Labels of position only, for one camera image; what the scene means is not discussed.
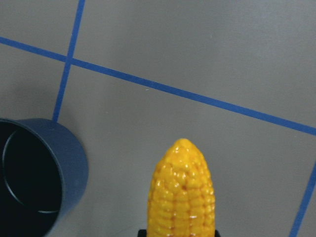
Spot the dark blue saucepan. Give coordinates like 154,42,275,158
0,118,88,237

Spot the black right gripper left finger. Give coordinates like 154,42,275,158
138,229,147,237

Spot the yellow corn cob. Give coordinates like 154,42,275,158
147,138,215,237

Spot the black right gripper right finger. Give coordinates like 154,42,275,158
214,230,221,237

